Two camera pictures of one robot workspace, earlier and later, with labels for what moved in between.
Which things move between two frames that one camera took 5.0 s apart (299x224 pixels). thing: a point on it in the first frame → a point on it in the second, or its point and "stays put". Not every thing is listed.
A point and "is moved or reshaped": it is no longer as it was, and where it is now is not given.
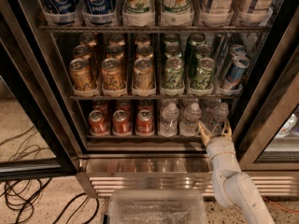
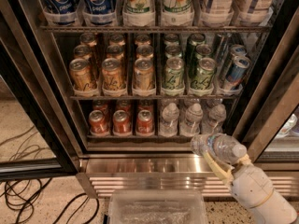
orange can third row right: x=142 y=39 stays put
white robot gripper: x=219 y=147 → x=249 y=183
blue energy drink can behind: x=237 y=50 stays put
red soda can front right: x=145 y=123 stays put
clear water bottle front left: x=168 y=124 stays put
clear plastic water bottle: x=213 y=115 is moved or reshaped
